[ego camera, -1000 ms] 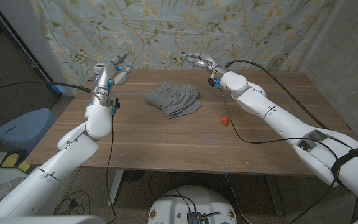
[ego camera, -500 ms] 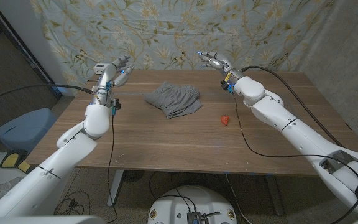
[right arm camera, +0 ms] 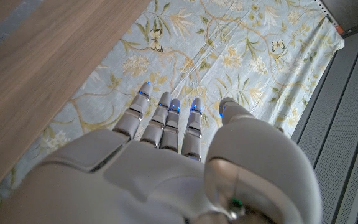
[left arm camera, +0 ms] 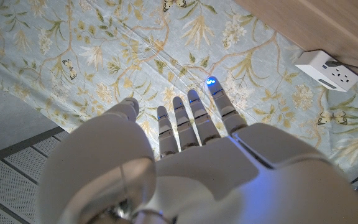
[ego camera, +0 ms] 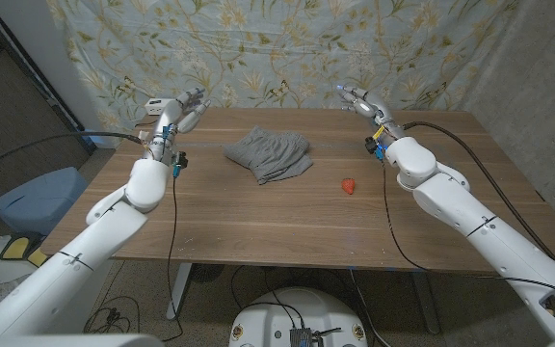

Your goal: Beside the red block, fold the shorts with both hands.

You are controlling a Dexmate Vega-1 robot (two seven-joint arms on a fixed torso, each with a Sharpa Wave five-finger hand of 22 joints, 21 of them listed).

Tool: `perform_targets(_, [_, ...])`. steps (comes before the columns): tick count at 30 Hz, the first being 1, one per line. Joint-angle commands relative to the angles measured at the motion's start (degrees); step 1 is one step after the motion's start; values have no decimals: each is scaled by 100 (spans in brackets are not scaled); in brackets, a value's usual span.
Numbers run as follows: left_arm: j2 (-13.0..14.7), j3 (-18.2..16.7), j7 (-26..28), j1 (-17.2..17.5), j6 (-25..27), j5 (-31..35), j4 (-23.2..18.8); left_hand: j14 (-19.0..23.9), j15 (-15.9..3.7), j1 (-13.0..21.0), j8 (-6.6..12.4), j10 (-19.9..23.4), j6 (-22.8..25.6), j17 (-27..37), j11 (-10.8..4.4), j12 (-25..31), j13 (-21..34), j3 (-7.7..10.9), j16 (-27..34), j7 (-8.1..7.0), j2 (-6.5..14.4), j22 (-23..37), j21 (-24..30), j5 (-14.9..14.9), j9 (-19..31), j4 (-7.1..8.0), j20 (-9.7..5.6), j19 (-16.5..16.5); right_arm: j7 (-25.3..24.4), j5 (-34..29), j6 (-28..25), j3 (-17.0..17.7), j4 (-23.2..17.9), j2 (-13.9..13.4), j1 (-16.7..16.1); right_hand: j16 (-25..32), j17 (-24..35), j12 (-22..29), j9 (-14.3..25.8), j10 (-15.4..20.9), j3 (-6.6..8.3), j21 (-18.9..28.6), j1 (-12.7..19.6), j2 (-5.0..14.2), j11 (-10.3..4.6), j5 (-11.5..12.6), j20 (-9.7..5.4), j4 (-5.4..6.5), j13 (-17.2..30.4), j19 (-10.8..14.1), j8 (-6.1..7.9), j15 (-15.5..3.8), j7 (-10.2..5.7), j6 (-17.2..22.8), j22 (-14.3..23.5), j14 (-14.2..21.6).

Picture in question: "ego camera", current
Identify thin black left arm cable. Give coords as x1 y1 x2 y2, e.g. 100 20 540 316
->
164 163 185 343

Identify grey table leg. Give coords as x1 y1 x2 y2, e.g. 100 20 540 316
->
410 269 441 336

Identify yellow and black pedal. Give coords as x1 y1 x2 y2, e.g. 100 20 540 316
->
0 234 50 269

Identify grey electronics module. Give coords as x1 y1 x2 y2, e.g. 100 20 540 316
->
289 327 325 347

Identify white power strip box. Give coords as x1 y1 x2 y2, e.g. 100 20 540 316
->
144 97 182 118

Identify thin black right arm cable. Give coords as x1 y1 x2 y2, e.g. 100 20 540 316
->
381 161 555 309

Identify floral print backdrop cloth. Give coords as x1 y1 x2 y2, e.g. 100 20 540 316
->
45 0 519 148

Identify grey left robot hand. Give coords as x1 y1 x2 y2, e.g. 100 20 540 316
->
145 86 212 147

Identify black base cable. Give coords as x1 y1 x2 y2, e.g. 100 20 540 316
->
243 288 307 330

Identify perforated partition panel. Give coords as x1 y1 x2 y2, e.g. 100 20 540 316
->
0 0 98 232

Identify black floor cable bundle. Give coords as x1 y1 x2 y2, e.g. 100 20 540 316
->
83 294 142 334

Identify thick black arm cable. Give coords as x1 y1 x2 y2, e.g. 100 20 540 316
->
402 120 555 266
0 131 144 179

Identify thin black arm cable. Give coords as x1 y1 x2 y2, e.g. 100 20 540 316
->
381 161 555 309
164 163 185 343

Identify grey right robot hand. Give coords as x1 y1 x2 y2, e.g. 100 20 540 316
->
335 85 407 142

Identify black round fan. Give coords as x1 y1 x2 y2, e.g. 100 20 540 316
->
190 263 225 284

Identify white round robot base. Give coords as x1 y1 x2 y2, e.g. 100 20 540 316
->
228 287 369 347

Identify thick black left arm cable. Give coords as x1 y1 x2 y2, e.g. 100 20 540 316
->
0 131 144 179

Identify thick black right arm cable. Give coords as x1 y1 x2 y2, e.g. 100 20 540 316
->
402 120 555 266

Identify small blue box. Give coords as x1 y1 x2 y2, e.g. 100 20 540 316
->
84 128 110 148

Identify white table leg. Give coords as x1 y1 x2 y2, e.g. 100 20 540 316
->
166 262 195 322

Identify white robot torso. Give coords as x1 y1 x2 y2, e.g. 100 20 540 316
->
0 333 166 347

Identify grey shorts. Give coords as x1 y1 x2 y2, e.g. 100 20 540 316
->
223 125 315 186

